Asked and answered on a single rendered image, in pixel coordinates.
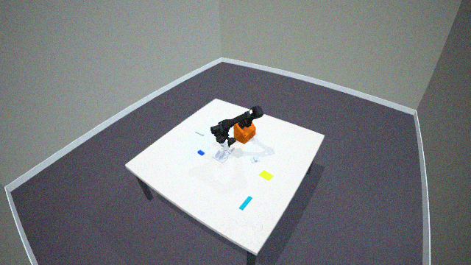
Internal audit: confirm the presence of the cyan flat bar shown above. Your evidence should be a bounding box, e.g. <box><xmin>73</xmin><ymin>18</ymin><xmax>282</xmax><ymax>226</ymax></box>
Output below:
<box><xmin>239</xmin><ymin>196</ymin><xmax>252</xmax><ymax>210</ymax></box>

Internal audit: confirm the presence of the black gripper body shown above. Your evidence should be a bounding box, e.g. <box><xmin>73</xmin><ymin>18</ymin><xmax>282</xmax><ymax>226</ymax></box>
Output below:
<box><xmin>214</xmin><ymin>130</ymin><xmax>236</xmax><ymax>145</ymax></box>

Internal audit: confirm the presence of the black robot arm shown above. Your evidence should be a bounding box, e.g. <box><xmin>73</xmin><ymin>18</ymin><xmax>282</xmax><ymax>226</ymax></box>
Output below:
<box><xmin>210</xmin><ymin>105</ymin><xmax>264</xmax><ymax>144</ymax></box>

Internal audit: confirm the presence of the yellow flat rectangular pad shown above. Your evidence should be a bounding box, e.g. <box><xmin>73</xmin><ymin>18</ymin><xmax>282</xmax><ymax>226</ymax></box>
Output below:
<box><xmin>259</xmin><ymin>170</ymin><xmax>274</xmax><ymax>181</ymax></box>

